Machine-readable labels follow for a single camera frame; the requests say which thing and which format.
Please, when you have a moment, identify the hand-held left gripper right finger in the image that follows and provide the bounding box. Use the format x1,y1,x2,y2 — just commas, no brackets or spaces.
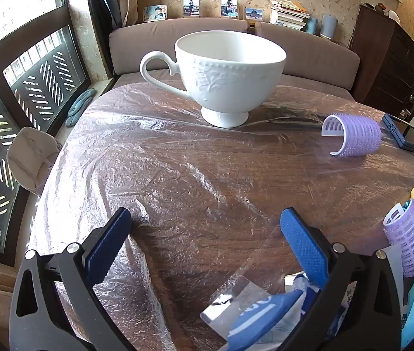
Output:
279,207,402,351

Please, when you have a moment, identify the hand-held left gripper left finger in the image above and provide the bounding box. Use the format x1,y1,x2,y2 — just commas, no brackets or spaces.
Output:
9,207,134,351

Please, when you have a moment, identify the blue and white wrapper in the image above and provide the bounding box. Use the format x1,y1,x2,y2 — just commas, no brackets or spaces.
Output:
225,272,350,351

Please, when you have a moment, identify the clear plastic sheet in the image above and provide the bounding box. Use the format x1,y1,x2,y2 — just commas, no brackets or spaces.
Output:
200,274,266,333

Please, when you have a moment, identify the purple hair roller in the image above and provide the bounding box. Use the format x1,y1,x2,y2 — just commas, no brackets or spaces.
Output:
382,203,414,278
321,113,382,159

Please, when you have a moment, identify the blue-grey cloth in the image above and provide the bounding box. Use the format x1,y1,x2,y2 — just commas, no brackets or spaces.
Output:
65,88,97,128

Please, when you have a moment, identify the blue cased phone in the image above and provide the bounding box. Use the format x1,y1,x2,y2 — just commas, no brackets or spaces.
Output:
381,113,414,155

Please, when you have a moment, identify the white embossed teacup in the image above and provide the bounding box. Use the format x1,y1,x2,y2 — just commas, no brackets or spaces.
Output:
140,30,288,128

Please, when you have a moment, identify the dark wooden cabinet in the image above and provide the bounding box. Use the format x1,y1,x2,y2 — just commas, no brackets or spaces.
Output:
349,4,414,118

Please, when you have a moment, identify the grey-brown sofa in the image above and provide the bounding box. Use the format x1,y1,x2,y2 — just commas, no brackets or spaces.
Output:
108,18,361,99

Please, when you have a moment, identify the grey cylinder speaker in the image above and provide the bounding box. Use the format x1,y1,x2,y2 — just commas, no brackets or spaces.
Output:
319,13,336,39

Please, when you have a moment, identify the stack of books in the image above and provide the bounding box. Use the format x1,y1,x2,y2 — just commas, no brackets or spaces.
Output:
269,0,310,32

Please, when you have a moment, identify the dark curtain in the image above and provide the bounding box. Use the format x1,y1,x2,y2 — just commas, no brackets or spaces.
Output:
84,0,138,75

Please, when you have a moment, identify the photo frame of building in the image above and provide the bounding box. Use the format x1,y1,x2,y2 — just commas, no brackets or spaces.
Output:
245,6,265,21

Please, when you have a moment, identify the photo frame with blue border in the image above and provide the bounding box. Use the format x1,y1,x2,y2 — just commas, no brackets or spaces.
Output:
143,5,168,23

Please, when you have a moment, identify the photo frame of seated figure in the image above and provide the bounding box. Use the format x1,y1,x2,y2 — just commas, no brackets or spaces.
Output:
221,0,238,18

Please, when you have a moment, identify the photo frame of standing figure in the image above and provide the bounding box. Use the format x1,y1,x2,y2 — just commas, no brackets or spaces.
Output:
183,0,201,18

